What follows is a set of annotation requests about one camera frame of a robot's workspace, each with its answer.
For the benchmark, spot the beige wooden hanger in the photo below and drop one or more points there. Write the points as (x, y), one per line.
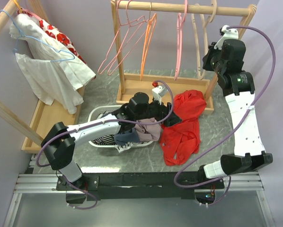
(201, 73)

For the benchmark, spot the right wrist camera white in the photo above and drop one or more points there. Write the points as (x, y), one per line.
(226, 34)

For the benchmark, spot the mauve tank top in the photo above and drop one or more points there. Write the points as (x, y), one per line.
(148, 132)

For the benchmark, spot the red floral white garment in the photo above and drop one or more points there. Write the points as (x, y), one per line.
(56, 34)

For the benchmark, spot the wooden clothes rack left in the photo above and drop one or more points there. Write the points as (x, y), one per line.
(17, 96)

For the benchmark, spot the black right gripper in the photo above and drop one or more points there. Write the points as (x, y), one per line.
(206, 65)

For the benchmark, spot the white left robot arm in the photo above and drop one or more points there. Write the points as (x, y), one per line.
(61, 141)

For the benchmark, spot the orange plastic hanger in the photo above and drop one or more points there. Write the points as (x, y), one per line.
(148, 38)

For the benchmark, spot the black striped tank top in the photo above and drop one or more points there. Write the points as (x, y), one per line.
(105, 140)

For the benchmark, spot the wooden clothes rack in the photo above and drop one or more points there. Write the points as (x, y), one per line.
(17, 96)
(130, 82)

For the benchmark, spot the white perforated plastic basket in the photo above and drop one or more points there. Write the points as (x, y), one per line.
(102, 111)

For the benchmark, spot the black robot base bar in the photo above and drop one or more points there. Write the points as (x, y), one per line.
(138, 185)

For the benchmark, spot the wooden clothes rack centre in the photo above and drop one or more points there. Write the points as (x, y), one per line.
(130, 82)

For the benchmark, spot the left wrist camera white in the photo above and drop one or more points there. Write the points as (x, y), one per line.
(158, 92)

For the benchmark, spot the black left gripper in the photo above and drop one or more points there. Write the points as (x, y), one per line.
(163, 113)

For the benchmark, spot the red tank top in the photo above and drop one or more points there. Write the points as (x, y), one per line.
(181, 140)

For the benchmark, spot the white dress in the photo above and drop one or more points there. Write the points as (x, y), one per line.
(53, 72)

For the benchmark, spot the pink plastic hanger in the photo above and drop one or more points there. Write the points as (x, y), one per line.
(180, 23)

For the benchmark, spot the navy blue tank top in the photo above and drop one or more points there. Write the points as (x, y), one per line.
(126, 137)

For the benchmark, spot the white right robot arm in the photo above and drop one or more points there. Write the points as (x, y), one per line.
(239, 91)

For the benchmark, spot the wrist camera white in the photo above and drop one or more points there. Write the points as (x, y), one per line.
(158, 92)
(226, 34)

